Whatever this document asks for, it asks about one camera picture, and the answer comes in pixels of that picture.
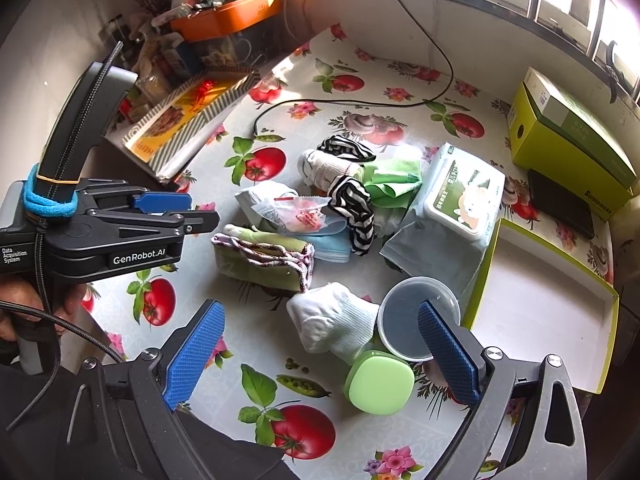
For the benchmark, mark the person's left hand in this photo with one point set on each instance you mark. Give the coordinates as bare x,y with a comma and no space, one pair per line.
16,290

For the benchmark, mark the orange plastic basin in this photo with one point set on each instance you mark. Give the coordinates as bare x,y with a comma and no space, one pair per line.
226,20

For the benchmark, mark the yellow-green shoe box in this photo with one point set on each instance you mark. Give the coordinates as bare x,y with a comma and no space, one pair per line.
536,146

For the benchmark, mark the white bandage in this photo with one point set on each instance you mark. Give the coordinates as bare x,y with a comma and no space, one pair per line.
319,169

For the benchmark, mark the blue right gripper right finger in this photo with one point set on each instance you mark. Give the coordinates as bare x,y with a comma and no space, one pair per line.
459,370

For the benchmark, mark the blue face mask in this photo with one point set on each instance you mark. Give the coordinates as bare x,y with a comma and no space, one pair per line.
334,247

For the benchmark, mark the yellow-green shallow box tray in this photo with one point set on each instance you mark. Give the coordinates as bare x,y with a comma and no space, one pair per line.
531,299

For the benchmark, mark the green microfibre cloth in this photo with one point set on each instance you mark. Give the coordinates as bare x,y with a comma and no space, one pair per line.
394,177

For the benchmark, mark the blue strap band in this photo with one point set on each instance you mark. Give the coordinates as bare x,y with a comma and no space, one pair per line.
42,206

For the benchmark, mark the black smartphone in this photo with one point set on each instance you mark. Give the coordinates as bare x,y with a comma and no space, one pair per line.
560,204

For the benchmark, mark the clear round plastic container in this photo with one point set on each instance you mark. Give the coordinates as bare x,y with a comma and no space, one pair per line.
398,317

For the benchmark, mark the wet wipes pack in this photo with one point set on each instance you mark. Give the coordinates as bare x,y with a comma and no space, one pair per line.
462,192

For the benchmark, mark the green cloth with beaded trim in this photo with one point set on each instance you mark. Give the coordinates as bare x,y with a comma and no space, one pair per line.
266,259

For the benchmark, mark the floral tablecloth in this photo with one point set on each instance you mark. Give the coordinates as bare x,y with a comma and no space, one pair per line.
267,408

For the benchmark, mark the plastic bag with red items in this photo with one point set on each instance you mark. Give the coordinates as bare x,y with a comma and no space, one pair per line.
275,207

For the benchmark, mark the green rounded square sponge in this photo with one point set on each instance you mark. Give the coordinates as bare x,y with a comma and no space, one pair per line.
379,383

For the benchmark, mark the white ribbed sock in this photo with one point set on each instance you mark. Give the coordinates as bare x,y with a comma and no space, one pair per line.
332,319

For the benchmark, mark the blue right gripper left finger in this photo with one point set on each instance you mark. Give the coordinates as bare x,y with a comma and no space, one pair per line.
187,351

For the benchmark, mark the black white striped sock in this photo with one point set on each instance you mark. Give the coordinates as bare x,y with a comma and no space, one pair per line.
344,148
349,199

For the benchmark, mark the green white carton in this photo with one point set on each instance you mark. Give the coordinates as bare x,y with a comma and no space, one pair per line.
560,110

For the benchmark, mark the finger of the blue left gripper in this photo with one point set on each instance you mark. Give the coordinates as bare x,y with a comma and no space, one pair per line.
161,202

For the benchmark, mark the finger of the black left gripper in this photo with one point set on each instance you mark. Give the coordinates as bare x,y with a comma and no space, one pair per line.
194,222

